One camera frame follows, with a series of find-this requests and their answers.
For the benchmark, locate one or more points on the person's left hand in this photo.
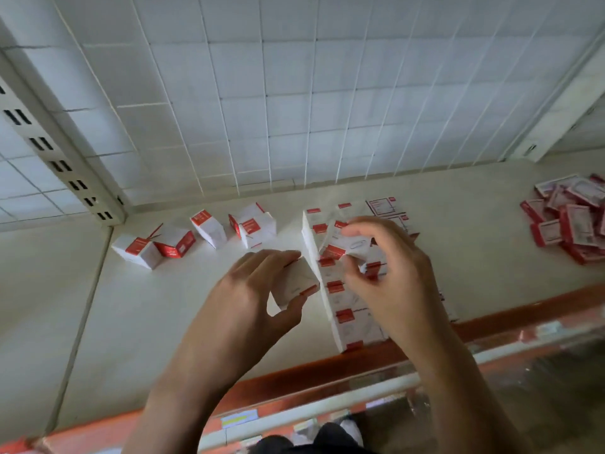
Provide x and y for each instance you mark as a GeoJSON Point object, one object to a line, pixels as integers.
{"type": "Point", "coordinates": [234, 316]}

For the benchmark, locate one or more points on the person's left thumb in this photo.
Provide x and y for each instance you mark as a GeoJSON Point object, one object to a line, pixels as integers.
{"type": "Point", "coordinates": [289, 314]}

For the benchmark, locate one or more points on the pile of red flat packets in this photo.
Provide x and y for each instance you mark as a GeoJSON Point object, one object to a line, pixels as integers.
{"type": "Point", "coordinates": [572, 222]}

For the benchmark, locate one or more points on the clear price label rail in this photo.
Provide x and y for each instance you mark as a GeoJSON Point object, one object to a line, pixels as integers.
{"type": "Point", "coordinates": [529, 373]}

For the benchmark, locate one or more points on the person's dark trousers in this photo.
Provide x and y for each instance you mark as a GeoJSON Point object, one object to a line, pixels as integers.
{"type": "Point", "coordinates": [312, 442]}

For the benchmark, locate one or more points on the white slotted shelf upright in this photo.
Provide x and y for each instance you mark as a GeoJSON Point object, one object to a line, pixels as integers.
{"type": "Point", "coordinates": [52, 151]}
{"type": "Point", "coordinates": [557, 108]}

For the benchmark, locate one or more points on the white box red side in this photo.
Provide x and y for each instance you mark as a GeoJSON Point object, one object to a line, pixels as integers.
{"type": "Point", "coordinates": [176, 242]}

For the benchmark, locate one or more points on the white box red label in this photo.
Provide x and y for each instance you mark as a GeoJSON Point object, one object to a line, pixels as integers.
{"type": "Point", "coordinates": [209, 226]}
{"type": "Point", "coordinates": [246, 213]}
{"type": "Point", "coordinates": [137, 250]}
{"type": "Point", "coordinates": [259, 231]}

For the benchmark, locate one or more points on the stack of white red-label boxes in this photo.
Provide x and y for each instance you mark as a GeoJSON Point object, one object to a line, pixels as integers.
{"type": "Point", "coordinates": [352, 326]}

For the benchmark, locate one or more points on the orange shelf edge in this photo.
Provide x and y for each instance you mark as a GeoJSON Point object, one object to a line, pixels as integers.
{"type": "Point", "coordinates": [520, 314]}

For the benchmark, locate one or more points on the small white red-label box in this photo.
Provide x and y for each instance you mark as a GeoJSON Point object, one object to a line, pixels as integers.
{"type": "Point", "coordinates": [295, 281]}

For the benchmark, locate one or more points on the white box with clip picture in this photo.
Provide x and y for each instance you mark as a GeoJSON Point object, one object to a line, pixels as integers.
{"type": "Point", "coordinates": [349, 245]}

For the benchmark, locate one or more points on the person's right thumb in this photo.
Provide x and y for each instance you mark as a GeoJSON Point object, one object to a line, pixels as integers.
{"type": "Point", "coordinates": [352, 269]}

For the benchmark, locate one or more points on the person's right forearm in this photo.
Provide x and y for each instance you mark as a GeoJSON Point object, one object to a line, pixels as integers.
{"type": "Point", "coordinates": [465, 401]}

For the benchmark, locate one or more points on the person's right hand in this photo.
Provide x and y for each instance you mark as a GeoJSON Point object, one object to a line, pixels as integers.
{"type": "Point", "coordinates": [401, 283]}

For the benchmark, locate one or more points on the yellow white price label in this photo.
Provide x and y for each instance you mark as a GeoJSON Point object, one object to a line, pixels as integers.
{"type": "Point", "coordinates": [239, 418]}

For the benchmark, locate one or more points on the person's left forearm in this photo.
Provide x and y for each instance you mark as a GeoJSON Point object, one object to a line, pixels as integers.
{"type": "Point", "coordinates": [182, 416]}

